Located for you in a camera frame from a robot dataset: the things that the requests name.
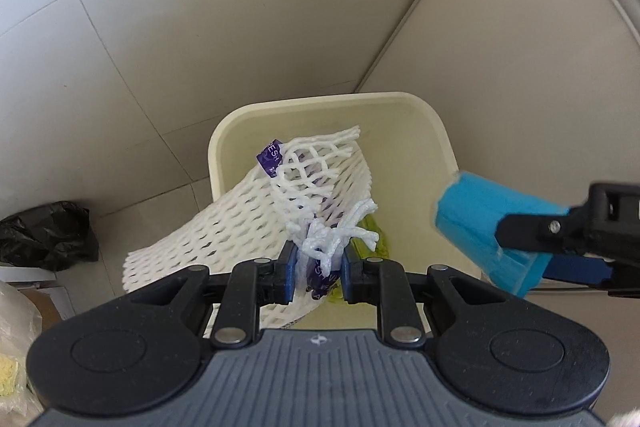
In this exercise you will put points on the purple printed plastic wrapper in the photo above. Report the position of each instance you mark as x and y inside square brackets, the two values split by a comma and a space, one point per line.
[320, 279]

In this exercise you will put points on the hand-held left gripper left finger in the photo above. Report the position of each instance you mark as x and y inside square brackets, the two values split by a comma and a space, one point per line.
[288, 274]

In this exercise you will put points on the blue plastic cup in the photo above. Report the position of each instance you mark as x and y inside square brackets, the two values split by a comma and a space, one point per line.
[470, 217]

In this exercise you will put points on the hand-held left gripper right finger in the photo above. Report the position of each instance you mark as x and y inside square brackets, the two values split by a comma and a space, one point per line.
[349, 279]

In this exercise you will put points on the large white foam net sheet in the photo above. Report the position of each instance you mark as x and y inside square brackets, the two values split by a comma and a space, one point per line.
[200, 237]

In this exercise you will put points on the clear plastic bag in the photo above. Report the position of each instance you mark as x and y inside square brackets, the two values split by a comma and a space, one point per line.
[15, 322]

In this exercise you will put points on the black plastic bag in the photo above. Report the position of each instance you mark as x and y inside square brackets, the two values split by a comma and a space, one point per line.
[45, 237]

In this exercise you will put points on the purple sticker label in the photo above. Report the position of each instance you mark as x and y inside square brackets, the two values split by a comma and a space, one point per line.
[267, 159]

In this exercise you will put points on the brown cardboard box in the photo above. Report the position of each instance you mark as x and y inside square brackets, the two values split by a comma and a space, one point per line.
[50, 307]

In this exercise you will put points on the yellow-green plastic wrapper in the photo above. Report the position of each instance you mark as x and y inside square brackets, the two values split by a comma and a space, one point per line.
[377, 242]

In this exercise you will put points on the small torn white foam net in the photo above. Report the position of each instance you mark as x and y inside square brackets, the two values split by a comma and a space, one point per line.
[310, 162]

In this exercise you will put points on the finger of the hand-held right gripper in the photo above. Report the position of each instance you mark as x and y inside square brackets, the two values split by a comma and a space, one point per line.
[530, 232]
[580, 269]

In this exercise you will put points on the cream plastic trash bin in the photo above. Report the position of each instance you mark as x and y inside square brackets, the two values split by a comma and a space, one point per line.
[400, 147]

